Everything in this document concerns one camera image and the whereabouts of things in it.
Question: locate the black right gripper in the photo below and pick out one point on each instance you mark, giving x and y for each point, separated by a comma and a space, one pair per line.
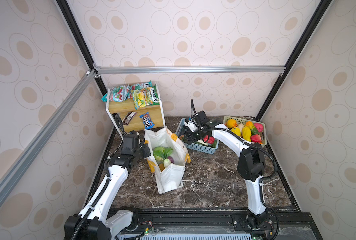
193, 138

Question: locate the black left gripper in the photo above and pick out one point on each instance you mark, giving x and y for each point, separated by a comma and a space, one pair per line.
145, 148

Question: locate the red bell pepper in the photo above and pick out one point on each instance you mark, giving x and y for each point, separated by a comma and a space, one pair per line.
208, 140

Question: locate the green leafy vegetable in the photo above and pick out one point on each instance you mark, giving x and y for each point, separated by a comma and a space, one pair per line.
168, 152

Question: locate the orange potato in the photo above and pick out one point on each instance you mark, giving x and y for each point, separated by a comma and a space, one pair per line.
161, 167

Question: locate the white grocery bag yellow handles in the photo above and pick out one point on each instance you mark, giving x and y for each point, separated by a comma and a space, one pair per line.
172, 177

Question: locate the white eggplant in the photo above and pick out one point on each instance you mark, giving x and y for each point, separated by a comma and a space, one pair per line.
166, 162
202, 143

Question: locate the green plastic basket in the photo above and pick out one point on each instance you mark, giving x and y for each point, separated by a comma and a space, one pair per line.
241, 123

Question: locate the green cabbage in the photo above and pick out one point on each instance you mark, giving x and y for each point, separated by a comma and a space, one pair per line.
159, 154

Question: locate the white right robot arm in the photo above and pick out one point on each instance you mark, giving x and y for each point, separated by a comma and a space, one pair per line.
255, 165

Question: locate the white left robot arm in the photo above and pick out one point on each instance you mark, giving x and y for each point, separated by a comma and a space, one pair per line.
93, 222

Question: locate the yellow candy snack bag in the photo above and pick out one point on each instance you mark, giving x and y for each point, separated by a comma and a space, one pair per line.
141, 98

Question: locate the green mint snack bag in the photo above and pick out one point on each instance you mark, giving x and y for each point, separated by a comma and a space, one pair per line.
153, 92

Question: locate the green gummy snack bag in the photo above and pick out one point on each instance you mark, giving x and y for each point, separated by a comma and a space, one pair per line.
118, 94

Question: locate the blue plastic basket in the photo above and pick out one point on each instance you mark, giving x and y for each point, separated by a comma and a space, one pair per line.
197, 146

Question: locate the blue candy packet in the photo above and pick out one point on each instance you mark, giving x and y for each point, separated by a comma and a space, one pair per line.
147, 121

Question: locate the brown chocolate bar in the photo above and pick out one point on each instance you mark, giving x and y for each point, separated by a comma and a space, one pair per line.
128, 118

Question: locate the orange fruit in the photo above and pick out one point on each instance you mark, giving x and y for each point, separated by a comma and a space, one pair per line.
231, 123

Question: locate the yellow mango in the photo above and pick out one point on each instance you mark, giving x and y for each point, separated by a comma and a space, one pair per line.
246, 134

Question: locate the pink peach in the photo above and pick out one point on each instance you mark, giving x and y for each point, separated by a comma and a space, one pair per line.
259, 127

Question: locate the horizontal aluminium rail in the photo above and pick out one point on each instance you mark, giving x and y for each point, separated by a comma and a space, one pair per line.
191, 70

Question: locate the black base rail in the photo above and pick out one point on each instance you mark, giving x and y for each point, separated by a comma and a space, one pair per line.
219, 224

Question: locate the left diagonal aluminium rail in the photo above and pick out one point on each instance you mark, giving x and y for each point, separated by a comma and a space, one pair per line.
30, 153

